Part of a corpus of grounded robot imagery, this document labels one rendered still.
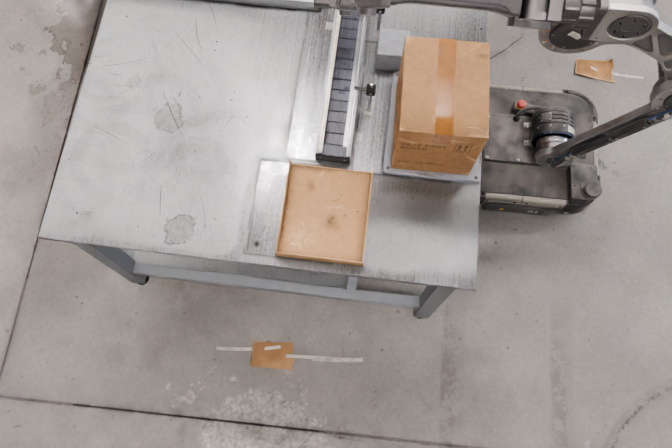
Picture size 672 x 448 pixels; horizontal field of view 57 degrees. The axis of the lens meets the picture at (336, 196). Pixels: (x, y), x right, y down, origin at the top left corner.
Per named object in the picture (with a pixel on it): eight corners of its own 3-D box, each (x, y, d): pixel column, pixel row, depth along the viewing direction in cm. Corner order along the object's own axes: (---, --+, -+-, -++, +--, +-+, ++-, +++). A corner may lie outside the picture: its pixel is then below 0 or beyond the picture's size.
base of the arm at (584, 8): (587, 41, 145) (608, 9, 133) (552, 38, 145) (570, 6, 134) (586, 10, 148) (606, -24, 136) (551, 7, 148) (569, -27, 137)
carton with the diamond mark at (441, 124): (396, 83, 202) (405, 35, 177) (470, 89, 202) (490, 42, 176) (390, 168, 192) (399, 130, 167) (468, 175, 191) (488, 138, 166)
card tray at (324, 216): (290, 163, 195) (289, 158, 191) (372, 172, 194) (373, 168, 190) (275, 256, 185) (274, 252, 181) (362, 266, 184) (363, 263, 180)
